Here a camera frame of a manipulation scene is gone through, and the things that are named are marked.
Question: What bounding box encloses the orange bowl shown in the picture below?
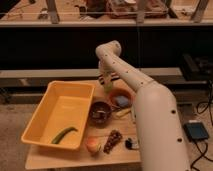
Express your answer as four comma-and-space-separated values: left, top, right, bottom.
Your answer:
108, 88, 132, 108

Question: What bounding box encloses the dark brown bowl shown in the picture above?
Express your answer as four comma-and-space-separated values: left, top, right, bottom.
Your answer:
89, 101, 112, 126

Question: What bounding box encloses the yellow banana piece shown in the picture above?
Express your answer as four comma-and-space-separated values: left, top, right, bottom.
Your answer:
115, 108, 131, 118

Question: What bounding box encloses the striped eraser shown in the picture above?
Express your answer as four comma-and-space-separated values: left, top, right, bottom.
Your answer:
98, 73, 119, 85

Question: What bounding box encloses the green chili pepper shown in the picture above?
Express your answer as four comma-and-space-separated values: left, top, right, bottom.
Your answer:
51, 127, 78, 144

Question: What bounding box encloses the orange peach fruit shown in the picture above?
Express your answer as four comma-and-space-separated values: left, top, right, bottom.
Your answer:
86, 137, 101, 154

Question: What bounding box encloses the yellow plastic bin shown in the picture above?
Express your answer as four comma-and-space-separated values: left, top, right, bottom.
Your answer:
21, 81, 95, 150

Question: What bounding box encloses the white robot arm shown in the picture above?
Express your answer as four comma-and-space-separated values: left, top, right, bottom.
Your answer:
96, 41, 191, 171

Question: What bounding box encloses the blue sponge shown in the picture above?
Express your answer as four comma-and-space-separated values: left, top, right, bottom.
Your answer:
115, 96, 129, 108

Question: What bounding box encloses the black white dish brush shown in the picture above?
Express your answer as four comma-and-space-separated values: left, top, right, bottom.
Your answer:
125, 138, 139, 150

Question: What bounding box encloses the black foot pedal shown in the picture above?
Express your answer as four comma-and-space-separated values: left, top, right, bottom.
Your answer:
183, 122, 209, 142

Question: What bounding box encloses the wooden table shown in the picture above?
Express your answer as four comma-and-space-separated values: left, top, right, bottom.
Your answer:
26, 80, 140, 169

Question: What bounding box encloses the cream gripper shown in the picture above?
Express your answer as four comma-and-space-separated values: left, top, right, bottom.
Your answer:
98, 61, 115, 92

